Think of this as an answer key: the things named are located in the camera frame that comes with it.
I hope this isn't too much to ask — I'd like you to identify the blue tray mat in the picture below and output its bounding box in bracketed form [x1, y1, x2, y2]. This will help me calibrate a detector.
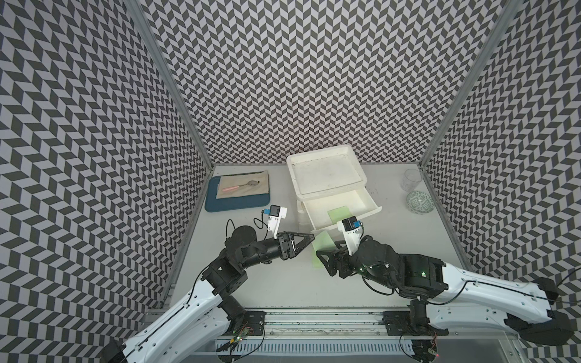
[204, 176, 271, 213]

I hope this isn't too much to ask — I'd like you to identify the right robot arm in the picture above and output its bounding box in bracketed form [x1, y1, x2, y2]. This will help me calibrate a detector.
[316, 236, 576, 346]

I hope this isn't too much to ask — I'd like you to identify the beige folded cloth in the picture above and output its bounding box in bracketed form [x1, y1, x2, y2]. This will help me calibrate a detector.
[216, 171, 269, 199]

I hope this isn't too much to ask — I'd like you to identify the clear glass cup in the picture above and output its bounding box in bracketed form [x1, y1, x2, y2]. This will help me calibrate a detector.
[400, 169, 423, 193]

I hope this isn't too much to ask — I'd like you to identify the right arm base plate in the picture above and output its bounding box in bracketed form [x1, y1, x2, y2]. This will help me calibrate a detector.
[382, 311, 449, 337]

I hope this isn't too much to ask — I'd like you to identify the aluminium front rail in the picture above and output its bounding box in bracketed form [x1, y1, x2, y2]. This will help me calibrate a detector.
[135, 308, 518, 342]

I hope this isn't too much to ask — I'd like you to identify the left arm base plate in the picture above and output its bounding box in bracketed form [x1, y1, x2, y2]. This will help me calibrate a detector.
[223, 310, 266, 337]

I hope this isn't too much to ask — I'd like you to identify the pink-handled metal spoon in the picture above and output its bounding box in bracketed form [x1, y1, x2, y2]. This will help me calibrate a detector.
[222, 180, 260, 193]

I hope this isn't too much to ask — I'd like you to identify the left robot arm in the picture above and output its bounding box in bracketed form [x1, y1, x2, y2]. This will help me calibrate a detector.
[100, 226, 315, 362]

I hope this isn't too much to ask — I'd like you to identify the white top drawer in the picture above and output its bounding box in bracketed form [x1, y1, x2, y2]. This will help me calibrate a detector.
[301, 188, 382, 233]

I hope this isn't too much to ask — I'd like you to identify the green sticky note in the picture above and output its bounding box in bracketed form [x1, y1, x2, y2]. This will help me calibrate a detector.
[311, 231, 337, 269]
[328, 206, 353, 224]

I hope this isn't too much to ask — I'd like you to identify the white three-drawer cabinet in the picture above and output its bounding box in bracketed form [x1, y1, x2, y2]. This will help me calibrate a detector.
[286, 145, 382, 231]

